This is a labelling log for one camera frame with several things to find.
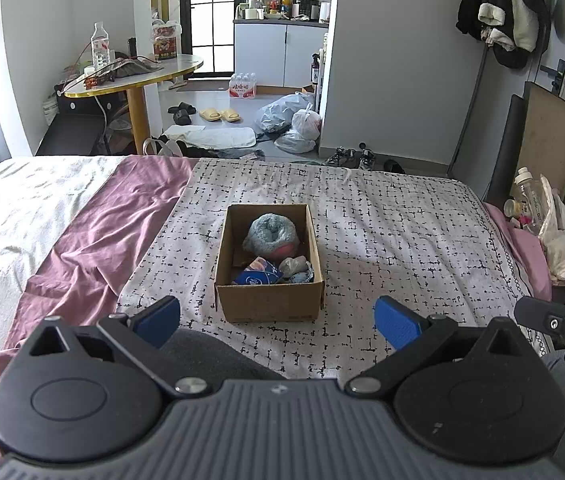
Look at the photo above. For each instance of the blue grey sock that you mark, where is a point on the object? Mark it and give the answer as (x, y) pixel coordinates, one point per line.
(302, 277)

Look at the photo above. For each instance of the grey plastic bag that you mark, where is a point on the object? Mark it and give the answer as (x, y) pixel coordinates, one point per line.
(282, 110)

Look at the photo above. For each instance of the black low cabinet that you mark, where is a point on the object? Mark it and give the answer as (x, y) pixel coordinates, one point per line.
(70, 130)

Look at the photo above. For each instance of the crumpled white plastic bag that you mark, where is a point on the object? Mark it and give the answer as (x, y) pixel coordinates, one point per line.
(562, 230)

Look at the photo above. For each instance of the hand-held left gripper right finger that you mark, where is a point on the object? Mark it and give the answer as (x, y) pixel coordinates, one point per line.
(397, 325)

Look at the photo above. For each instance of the blue patterned sock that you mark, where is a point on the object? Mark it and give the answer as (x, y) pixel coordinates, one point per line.
(257, 274)

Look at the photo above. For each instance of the white black patterned blanket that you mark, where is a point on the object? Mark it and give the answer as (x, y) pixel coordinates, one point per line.
(387, 240)

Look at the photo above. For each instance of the pink bed sheet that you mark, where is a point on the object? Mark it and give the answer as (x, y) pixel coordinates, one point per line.
(112, 220)

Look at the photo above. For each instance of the hanging coats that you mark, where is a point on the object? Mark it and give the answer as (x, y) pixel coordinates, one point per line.
(507, 5)

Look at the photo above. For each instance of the pink soft cloth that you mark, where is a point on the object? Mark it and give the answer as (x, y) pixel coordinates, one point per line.
(285, 251)

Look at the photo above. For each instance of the yellow slipper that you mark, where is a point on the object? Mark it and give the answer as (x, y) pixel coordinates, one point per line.
(230, 116)
(211, 114)

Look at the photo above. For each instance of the cardboard box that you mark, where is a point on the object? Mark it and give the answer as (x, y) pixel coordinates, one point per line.
(267, 305)

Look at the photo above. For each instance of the white kitchen cabinet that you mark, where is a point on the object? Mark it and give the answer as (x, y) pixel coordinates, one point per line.
(282, 55)

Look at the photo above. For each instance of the brown board black frame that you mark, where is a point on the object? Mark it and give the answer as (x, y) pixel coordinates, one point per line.
(547, 130)

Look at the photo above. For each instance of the black shoe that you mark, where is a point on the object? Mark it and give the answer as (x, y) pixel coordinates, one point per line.
(395, 166)

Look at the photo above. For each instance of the clear plastic bag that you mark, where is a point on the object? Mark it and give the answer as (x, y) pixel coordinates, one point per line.
(295, 142)

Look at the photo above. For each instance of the pack of water bottles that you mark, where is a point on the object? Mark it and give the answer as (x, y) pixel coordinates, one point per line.
(242, 86)

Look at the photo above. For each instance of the dark clothes pile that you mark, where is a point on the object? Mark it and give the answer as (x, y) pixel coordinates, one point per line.
(207, 152)

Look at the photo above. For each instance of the white soft sock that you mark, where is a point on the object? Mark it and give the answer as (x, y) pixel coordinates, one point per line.
(293, 263)

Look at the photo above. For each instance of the grey sneaker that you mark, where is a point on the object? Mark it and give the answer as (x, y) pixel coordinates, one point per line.
(367, 157)
(337, 156)

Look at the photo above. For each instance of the white floor mat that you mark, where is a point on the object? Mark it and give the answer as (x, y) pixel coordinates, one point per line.
(212, 136)

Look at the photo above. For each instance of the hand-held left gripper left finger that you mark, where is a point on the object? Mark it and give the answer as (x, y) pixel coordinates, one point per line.
(160, 320)

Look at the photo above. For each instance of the dark patterned cloth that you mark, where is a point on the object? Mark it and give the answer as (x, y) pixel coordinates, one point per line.
(130, 66)

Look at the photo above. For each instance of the dark slipper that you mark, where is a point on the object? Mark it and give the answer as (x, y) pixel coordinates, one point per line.
(182, 108)
(182, 118)

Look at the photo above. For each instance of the spray bottle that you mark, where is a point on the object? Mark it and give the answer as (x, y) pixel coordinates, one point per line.
(315, 67)

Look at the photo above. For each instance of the round yellow edged table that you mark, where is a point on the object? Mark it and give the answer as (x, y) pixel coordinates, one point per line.
(162, 67)

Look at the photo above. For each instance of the red snack bag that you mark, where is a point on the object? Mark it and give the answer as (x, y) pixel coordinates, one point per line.
(165, 42)

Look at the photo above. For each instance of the black framed glass door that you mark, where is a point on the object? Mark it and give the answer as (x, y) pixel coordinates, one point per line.
(210, 15)

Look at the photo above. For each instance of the clear water bottle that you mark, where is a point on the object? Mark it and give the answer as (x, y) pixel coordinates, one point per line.
(101, 50)

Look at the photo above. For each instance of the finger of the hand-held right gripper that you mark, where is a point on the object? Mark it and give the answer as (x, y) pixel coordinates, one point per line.
(537, 312)

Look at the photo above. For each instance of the clear plastic bottle white cap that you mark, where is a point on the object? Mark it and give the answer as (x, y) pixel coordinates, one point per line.
(529, 195)

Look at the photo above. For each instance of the white red plastic bag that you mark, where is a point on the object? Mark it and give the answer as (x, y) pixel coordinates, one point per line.
(306, 122)

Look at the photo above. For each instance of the white floral quilt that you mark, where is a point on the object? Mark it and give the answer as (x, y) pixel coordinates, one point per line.
(22, 210)

